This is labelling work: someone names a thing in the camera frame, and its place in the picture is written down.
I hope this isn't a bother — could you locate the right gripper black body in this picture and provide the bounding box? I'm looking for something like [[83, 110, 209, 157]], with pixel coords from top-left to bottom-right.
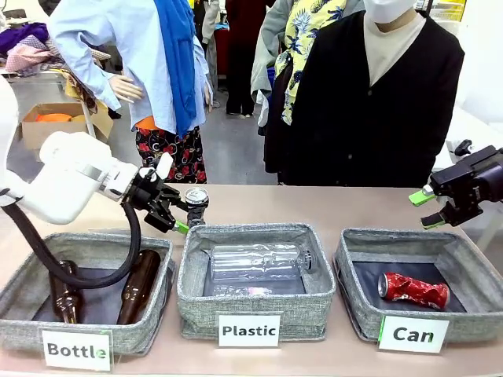
[[430, 145, 503, 228]]

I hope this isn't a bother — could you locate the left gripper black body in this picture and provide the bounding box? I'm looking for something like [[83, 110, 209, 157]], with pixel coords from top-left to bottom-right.
[[121, 170, 171, 221]]

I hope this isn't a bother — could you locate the crushed dark grey can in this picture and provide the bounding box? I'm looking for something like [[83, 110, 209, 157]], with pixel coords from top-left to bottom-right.
[[183, 187, 210, 229]]

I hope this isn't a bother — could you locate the crushed red can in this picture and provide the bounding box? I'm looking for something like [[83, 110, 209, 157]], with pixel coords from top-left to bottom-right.
[[377, 271, 451, 311]]

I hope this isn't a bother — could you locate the clear plastic bottle pink label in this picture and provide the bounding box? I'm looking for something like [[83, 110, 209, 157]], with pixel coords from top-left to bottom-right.
[[211, 283, 307, 298]]

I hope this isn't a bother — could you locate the brown glass bottle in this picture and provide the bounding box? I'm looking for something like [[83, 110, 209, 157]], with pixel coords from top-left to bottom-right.
[[116, 249, 162, 326], [49, 258, 84, 325]]

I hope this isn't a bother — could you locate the grey fabric basket plastic sign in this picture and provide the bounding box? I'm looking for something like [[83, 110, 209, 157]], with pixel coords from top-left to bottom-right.
[[176, 222, 337, 341]]

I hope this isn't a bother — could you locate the grey fabric basket can sign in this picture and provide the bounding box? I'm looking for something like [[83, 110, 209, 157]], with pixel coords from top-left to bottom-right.
[[333, 227, 503, 342]]

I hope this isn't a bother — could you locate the white sign reading Can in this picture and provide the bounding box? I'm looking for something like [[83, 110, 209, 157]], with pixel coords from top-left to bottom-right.
[[377, 315, 450, 353]]

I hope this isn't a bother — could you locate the grey fabric basket bottle sign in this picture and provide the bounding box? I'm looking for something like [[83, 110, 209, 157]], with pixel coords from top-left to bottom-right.
[[0, 231, 176, 357]]

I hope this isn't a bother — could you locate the pale mannequin hand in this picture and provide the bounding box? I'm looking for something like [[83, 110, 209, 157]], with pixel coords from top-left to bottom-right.
[[108, 74, 145, 105]]

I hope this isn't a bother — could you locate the red floral black skirt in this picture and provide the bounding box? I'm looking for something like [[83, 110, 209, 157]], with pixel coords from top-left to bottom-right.
[[135, 127, 208, 185]]

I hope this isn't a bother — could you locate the large clear plastic bottle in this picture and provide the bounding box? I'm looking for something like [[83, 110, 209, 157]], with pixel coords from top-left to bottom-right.
[[210, 242, 318, 283]]

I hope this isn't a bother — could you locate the person in black cardigan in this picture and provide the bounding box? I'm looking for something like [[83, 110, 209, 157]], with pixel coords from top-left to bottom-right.
[[263, 0, 465, 189]]

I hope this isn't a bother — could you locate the orange cloth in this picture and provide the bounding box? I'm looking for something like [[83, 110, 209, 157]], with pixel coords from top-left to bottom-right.
[[35, 112, 74, 123]]

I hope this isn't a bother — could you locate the brown cardboard box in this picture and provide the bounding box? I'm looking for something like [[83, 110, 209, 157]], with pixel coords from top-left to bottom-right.
[[21, 102, 115, 152]]

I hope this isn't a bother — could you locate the mannequin in light blue shirt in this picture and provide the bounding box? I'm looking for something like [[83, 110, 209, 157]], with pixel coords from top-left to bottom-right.
[[46, 0, 215, 137]]

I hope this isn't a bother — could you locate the white sign reading Plastic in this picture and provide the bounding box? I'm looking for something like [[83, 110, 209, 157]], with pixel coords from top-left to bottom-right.
[[218, 313, 282, 349]]

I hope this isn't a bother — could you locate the blue scarf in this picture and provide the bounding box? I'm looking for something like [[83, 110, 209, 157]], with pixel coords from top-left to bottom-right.
[[153, 0, 197, 138]]

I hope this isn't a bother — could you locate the background figure in dark clothes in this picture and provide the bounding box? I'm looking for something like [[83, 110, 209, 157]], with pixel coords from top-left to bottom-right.
[[225, 0, 276, 118]]

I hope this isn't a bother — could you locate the white sign reading Bottle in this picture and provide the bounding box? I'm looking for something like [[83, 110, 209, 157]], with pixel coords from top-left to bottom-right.
[[40, 328, 114, 372]]

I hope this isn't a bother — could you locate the pink patterned cloth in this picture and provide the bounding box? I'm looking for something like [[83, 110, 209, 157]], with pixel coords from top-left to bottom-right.
[[6, 35, 64, 74]]

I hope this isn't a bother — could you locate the white face mask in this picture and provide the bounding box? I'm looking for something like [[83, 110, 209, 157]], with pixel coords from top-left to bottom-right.
[[362, 0, 418, 24]]

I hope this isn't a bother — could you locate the purple cloth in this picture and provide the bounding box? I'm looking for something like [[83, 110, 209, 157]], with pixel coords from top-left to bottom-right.
[[0, 22, 50, 56]]

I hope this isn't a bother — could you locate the mannequin in yellow floral shirt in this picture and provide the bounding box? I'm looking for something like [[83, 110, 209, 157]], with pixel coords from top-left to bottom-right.
[[250, 0, 366, 126]]

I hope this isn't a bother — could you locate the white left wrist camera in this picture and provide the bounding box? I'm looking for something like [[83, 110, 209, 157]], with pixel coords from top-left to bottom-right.
[[139, 152, 174, 181]]

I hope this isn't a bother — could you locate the black corrugated cable hose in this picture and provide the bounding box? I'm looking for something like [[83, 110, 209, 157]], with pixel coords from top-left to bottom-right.
[[0, 188, 142, 290]]

